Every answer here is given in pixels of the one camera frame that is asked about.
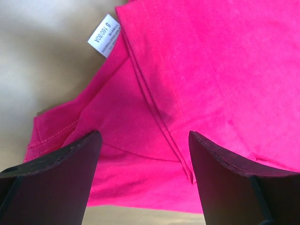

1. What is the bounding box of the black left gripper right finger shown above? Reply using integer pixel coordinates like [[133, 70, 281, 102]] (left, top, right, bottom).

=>
[[188, 131, 300, 225]]

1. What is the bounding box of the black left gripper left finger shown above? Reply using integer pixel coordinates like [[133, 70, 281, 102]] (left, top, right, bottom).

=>
[[0, 131, 102, 225]]

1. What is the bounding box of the pink red t shirt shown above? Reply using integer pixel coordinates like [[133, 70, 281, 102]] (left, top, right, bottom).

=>
[[25, 0, 300, 213]]

